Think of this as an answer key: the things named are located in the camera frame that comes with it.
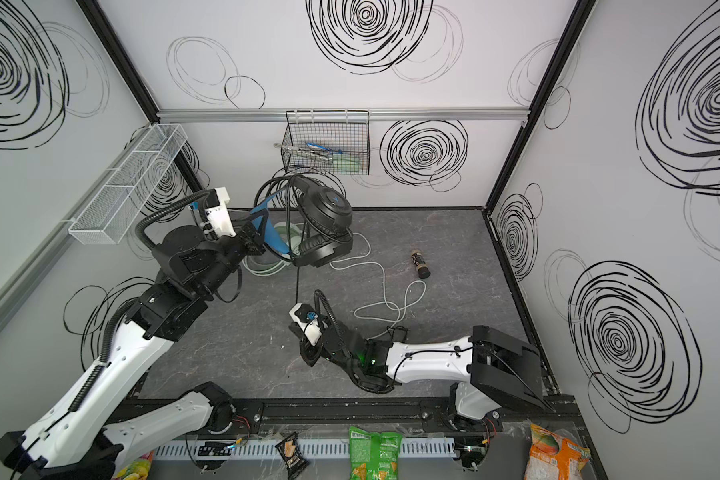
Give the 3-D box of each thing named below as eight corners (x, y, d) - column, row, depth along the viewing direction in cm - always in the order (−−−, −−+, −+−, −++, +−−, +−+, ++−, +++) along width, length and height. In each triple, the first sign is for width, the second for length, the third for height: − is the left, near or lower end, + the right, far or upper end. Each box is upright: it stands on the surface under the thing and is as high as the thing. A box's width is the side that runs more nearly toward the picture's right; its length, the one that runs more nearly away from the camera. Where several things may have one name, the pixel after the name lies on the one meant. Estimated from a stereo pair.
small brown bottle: (421, 280, 101) (422, 275, 99) (409, 256, 108) (410, 251, 106) (431, 277, 102) (432, 272, 100) (418, 253, 108) (419, 249, 106)
